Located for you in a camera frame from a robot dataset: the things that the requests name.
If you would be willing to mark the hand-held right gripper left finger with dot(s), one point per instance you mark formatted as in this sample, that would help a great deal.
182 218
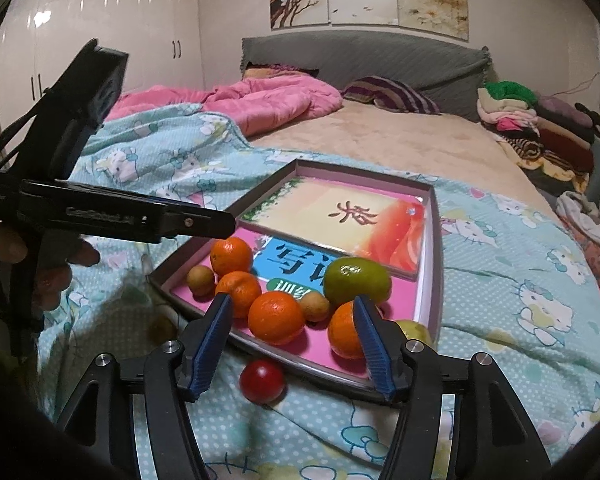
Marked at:
210 350

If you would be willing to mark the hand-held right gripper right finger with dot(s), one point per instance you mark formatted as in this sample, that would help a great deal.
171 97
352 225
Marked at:
375 355

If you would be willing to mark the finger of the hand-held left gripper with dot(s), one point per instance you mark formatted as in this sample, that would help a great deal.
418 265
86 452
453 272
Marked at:
195 222

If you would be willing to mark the small green fruit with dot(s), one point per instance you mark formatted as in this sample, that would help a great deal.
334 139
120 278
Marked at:
419 331

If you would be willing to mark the red plum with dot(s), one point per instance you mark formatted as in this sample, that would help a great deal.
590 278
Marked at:
261 381

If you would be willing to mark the large orange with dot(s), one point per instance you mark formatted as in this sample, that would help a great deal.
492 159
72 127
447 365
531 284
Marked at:
276 317

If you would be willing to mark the grey cardboard box tray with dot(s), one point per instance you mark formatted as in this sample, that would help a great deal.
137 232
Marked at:
432 260

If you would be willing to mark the person's left hand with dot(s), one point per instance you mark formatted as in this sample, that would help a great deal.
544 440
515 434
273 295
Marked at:
55 280

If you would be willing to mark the pink book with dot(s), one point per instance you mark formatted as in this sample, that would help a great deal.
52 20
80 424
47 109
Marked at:
405 305

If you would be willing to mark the small orange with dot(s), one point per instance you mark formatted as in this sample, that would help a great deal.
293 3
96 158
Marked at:
238 292

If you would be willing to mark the large green fruit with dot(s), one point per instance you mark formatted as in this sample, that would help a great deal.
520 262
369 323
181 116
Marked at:
355 282

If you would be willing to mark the cream and orange book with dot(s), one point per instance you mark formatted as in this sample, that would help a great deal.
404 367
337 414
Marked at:
300 205

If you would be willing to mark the light blue printed blanket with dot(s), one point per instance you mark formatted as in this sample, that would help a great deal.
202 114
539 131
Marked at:
505 360

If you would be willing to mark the pink quilt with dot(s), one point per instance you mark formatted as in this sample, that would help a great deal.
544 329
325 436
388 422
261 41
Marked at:
270 100

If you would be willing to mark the tan pillow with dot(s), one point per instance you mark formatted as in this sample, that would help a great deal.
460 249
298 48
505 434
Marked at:
275 71

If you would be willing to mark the white wardrobe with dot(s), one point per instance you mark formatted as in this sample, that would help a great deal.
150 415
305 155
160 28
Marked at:
145 20

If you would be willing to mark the beige bed sheet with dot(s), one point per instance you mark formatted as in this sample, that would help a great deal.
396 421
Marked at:
405 145

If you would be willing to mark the purple striped pillow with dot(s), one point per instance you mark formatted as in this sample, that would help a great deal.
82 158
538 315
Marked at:
390 95

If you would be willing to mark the grey padded headboard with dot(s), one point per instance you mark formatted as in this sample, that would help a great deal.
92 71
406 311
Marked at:
380 55

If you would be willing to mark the white grey garment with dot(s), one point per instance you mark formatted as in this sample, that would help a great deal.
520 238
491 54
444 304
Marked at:
580 210

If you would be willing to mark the pile of folded clothes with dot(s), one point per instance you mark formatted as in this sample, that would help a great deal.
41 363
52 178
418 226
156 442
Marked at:
545 135

